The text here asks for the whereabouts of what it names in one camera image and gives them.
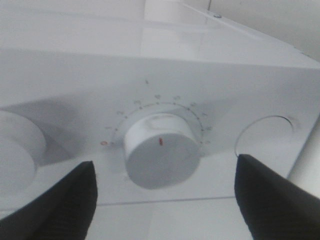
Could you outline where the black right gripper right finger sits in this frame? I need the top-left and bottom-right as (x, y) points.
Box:
(234, 154), (320, 240)

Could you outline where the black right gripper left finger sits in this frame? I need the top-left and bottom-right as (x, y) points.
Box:
(0, 161), (97, 240)

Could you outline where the white microwave knob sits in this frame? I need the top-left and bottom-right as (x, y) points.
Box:
(0, 110), (47, 197)
(123, 113), (200, 190)

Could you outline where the round white door button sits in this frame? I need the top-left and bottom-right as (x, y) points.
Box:
(234, 115), (294, 159)

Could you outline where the white microwave oven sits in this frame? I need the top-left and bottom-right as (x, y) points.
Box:
(0, 0), (320, 211)

